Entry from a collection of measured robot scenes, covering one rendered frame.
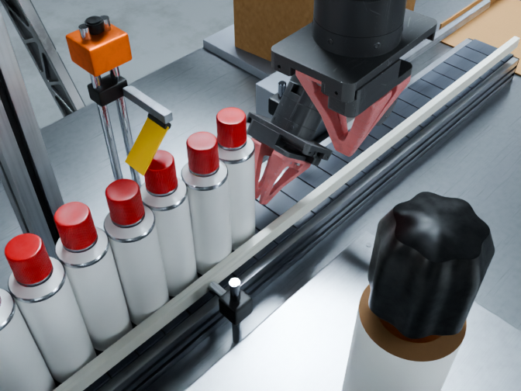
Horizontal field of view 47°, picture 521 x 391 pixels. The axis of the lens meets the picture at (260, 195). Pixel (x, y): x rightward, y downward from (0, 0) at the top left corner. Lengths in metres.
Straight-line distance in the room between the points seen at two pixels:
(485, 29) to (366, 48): 1.04
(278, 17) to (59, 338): 0.72
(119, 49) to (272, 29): 0.59
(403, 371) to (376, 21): 0.28
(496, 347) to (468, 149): 0.42
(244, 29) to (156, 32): 1.87
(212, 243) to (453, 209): 0.34
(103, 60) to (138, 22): 2.56
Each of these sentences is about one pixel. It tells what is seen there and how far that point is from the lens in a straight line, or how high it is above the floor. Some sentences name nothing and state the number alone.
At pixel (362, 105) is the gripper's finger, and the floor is 1.27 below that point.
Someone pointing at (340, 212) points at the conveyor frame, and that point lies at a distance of 0.87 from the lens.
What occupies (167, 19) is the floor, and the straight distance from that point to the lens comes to 3.15.
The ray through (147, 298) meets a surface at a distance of 0.68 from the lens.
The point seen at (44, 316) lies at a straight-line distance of 0.60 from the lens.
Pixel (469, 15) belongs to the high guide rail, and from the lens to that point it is 1.17.
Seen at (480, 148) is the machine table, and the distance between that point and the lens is 1.08.
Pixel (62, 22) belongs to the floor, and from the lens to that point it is 3.25.
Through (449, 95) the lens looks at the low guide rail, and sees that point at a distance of 1.04.
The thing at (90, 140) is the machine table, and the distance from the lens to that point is 1.07.
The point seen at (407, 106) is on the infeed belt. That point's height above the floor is 0.88.
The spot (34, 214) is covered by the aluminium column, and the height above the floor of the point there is 0.99.
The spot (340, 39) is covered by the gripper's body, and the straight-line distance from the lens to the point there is 0.38.
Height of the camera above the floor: 1.49
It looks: 45 degrees down
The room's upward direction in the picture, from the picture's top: straight up
